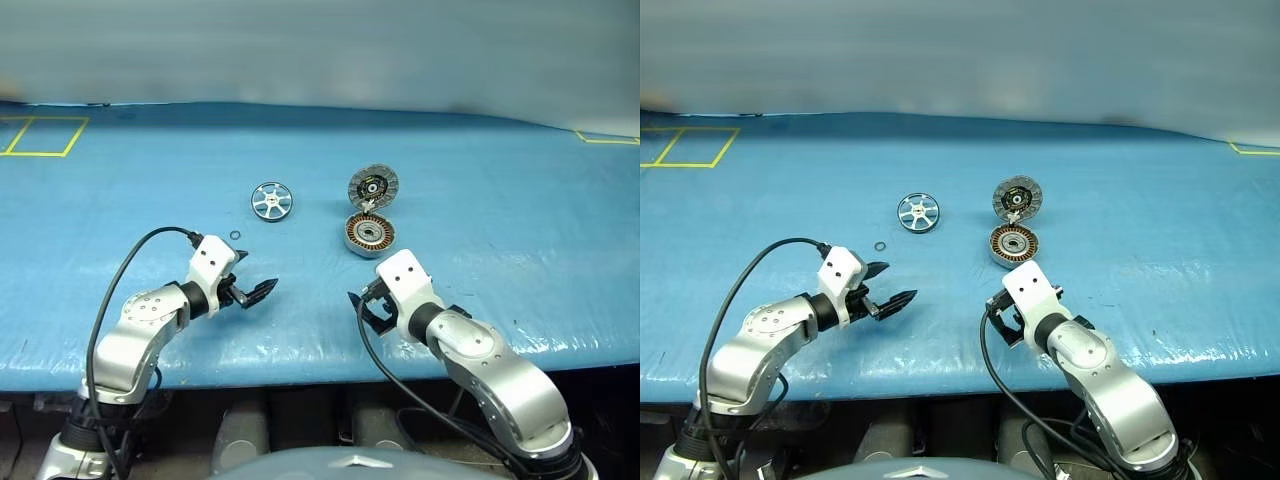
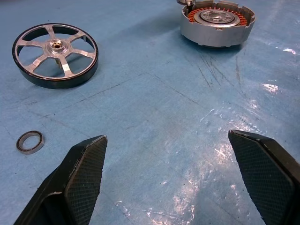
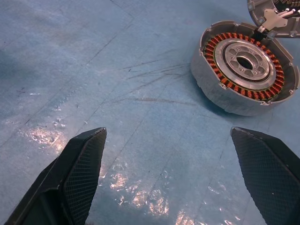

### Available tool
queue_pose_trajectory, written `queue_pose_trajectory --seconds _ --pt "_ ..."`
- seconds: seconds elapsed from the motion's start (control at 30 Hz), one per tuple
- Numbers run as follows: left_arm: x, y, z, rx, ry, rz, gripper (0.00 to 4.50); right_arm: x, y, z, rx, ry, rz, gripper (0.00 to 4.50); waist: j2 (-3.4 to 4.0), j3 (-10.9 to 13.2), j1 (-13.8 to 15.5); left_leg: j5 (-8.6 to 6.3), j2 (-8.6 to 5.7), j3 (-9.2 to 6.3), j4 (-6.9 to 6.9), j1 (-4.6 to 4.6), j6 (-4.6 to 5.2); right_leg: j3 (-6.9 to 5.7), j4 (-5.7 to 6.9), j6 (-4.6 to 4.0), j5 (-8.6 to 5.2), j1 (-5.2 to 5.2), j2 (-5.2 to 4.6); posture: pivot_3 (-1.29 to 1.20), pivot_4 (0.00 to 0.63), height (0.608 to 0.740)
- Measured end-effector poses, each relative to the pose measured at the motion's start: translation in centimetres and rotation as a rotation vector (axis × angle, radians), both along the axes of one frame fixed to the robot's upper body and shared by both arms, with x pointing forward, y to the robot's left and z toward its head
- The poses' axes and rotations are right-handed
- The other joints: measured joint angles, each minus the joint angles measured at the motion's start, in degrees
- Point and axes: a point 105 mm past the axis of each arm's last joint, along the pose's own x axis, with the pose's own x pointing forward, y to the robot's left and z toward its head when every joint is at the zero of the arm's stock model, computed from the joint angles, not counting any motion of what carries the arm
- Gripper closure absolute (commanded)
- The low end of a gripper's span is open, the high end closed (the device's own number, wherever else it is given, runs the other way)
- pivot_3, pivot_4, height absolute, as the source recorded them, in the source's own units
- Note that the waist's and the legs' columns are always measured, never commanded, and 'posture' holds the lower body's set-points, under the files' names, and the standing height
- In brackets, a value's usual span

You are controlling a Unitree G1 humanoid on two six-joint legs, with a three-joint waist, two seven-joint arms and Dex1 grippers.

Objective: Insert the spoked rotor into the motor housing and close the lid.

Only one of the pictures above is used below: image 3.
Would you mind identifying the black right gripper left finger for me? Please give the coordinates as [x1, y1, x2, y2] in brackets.
[4, 127, 107, 225]

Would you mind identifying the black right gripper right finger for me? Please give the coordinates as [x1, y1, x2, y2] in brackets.
[230, 127, 300, 225]

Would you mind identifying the silver motor stator housing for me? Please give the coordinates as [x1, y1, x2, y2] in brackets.
[190, 20, 300, 117]

